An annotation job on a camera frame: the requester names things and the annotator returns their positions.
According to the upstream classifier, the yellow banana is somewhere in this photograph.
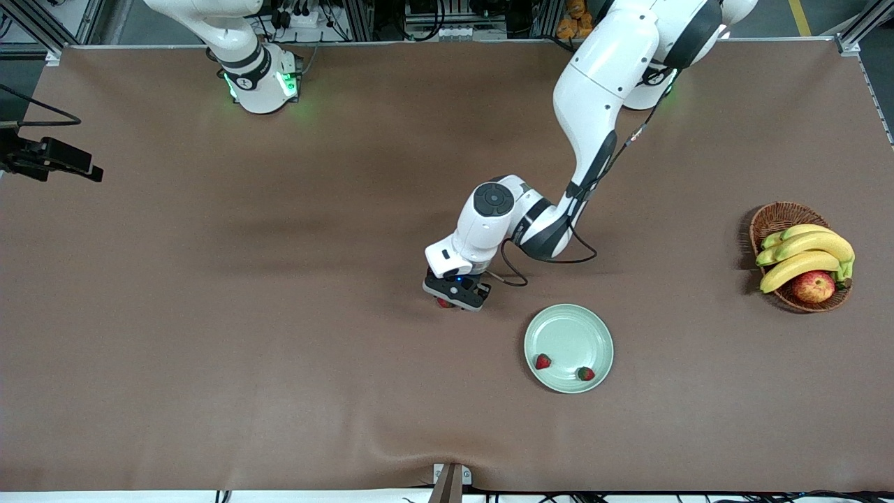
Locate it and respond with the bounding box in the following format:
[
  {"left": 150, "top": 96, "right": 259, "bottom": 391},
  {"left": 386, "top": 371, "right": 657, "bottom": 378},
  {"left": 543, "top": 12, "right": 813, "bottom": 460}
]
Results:
[
  {"left": 756, "top": 231, "right": 856, "bottom": 268},
  {"left": 759, "top": 251, "right": 843, "bottom": 294},
  {"left": 761, "top": 224, "right": 836, "bottom": 250}
]

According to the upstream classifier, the white power strip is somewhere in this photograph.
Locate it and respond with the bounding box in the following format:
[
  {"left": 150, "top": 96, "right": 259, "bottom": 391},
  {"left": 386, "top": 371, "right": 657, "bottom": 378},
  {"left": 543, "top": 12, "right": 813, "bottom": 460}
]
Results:
[{"left": 269, "top": 0, "right": 329, "bottom": 32}]

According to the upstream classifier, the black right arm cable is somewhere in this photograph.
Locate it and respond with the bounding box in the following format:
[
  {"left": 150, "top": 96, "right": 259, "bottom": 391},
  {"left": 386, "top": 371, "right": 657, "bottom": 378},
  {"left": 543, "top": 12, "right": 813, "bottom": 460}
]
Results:
[{"left": 0, "top": 82, "right": 82, "bottom": 130}]

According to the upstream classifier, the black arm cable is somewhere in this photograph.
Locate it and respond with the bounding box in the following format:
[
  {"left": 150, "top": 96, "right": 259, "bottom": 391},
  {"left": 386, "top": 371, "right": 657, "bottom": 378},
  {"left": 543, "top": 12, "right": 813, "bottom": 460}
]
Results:
[
  {"left": 497, "top": 66, "right": 682, "bottom": 287},
  {"left": 0, "top": 82, "right": 82, "bottom": 130}
]

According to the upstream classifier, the red yellow apple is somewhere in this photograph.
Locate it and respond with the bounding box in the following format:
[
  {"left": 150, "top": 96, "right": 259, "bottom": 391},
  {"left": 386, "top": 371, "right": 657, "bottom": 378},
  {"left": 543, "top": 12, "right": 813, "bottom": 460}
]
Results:
[{"left": 791, "top": 270, "right": 837, "bottom": 305}]

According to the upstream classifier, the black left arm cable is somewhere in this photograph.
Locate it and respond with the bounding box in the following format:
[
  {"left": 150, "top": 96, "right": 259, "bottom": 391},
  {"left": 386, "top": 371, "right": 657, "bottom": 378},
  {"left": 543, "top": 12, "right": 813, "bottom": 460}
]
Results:
[{"left": 497, "top": 66, "right": 682, "bottom": 287}]

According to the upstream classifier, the pile of golden bread rolls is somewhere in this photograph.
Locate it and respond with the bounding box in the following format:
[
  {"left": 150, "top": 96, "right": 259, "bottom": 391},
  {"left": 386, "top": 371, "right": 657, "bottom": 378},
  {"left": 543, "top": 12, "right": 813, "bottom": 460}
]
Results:
[{"left": 556, "top": 0, "right": 594, "bottom": 40}]

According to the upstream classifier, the brown table mat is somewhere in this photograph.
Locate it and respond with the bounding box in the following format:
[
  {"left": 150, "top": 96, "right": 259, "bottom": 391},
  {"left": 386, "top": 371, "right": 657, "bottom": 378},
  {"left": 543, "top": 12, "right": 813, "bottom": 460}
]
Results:
[{"left": 0, "top": 38, "right": 894, "bottom": 493}]

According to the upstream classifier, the grey metal mount bracket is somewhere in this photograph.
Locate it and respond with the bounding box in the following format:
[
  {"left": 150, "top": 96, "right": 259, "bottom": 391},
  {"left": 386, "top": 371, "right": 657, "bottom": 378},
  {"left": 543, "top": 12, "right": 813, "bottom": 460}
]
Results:
[{"left": 427, "top": 462, "right": 473, "bottom": 503}]

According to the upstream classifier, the aluminium frame post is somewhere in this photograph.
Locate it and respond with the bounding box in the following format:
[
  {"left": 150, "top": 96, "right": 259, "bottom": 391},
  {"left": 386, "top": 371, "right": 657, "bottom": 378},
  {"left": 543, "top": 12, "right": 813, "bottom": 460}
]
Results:
[
  {"left": 344, "top": 0, "right": 375, "bottom": 41},
  {"left": 534, "top": 0, "right": 564, "bottom": 40}
]

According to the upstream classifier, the pale green round plate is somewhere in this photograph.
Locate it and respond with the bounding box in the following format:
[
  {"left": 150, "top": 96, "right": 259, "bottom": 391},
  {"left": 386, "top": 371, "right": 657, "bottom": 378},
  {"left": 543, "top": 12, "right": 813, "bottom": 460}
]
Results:
[{"left": 524, "top": 303, "right": 615, "bottom": 394}]

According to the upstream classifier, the aluminium frame strut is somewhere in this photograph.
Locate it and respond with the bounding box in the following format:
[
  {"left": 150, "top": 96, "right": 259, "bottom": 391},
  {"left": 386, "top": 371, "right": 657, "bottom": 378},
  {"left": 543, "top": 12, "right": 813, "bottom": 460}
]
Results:
[
  {"left": 836, "top": 0, "right": 884, "bottom": 57},
  {"left": 0, "top": 0, "right": 67, "bottom": 57}
]

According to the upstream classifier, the brown wicker basket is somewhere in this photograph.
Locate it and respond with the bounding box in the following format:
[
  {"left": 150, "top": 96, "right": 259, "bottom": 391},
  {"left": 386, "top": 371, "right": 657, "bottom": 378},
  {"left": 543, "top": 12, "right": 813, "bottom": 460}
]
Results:
[{"left": 749, "top": 201, "right": 853, "bottom": 314}]

